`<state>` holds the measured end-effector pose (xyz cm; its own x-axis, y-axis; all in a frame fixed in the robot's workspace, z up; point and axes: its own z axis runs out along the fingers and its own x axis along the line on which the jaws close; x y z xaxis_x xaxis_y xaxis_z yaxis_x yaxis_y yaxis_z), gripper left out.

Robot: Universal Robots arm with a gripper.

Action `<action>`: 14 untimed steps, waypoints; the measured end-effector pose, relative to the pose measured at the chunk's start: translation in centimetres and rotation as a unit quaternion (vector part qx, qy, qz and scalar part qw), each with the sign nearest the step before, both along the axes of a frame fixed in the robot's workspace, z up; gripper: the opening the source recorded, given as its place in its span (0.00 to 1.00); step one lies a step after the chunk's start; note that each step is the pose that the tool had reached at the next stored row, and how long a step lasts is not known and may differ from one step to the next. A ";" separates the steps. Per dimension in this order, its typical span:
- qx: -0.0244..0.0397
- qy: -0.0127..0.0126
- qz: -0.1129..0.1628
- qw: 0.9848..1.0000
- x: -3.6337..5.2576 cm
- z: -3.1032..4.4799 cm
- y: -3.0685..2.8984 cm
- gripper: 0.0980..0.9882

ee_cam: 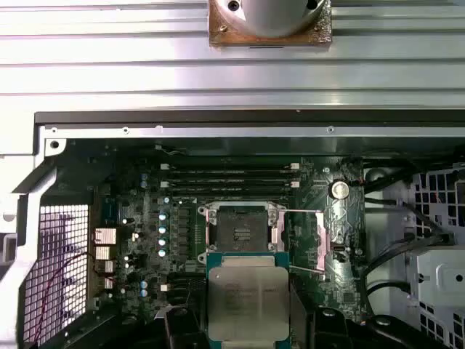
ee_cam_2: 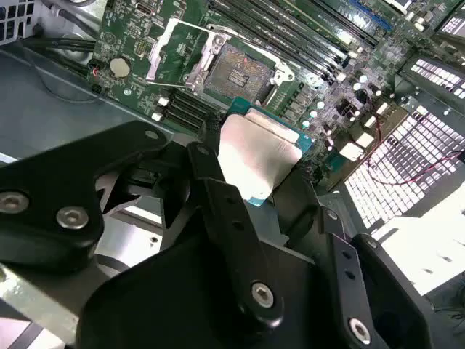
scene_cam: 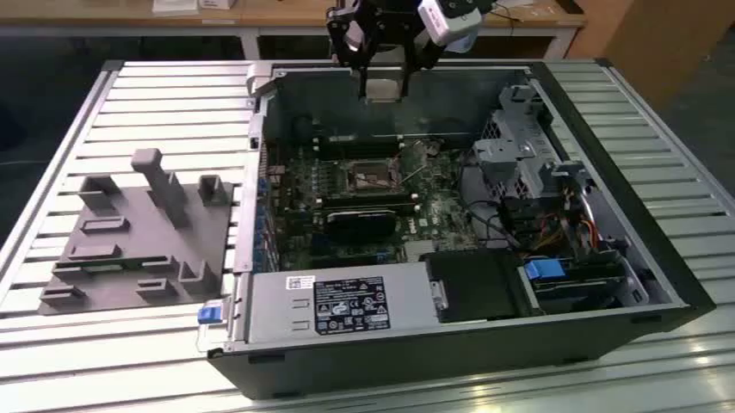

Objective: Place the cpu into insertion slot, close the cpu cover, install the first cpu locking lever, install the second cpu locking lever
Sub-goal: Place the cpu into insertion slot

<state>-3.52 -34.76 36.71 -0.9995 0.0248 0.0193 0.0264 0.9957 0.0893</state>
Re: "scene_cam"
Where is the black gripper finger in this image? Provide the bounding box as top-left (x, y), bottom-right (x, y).
top-left (400, 25), bottom-right (448, 97)
top-left (326, 6), bottom-right (372, 102)

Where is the silver CPU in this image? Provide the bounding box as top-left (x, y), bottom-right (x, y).
top-left (365, 78), bottom-right (402, 104)

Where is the CPU socket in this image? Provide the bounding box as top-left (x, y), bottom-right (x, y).
top-left (346, 159), bottom-right (400, 194)

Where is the metal drive cage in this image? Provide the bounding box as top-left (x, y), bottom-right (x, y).
top-left (470, 83), bottom-right (592, 201)

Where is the wooden cabinet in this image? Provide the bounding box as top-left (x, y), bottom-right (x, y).
top-left (565, 0), bottom-right (735, 113)

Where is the graphics card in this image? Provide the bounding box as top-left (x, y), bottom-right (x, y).
top-left (324, 208), bottom-right (397, 242)

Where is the wooden desk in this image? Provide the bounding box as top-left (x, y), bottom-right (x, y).
top-left (0, 0), bottom-right (587, 61)

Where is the green motherboard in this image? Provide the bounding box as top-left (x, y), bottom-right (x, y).
top-left (266, 137), bottom-right (481, 274)

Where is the silver heat sink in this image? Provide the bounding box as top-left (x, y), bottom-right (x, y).
top-left (404, 240), bottom-right (441, 262)

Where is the black optical drive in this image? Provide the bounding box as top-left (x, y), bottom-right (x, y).
top-left (421, 251), bottom-right (532, 324)

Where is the blue disk carrier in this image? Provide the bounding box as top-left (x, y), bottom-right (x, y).
top-left (524, 256), bottom-right (567, 285)

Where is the grey parts rack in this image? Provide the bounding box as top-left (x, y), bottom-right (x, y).
top-left (34, 148), bottom-right (236, 317)

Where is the silver power supply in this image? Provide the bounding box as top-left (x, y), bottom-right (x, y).
top-left (244, 262), bottom-right (441, 345)

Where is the metal disk bay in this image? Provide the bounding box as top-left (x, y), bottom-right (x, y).
top-left (516, 247), bottom-right (653, 313)

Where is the black PC case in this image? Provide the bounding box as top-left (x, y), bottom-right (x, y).
top-left (205, 58), bottom-right (717, 401)

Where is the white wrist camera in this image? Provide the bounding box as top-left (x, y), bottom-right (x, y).
top-left (416, 0), bottom-right (482, 46)

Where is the coloured wire bundle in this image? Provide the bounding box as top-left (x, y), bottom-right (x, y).
top-left (530, 208), bottom-right (601, 259)

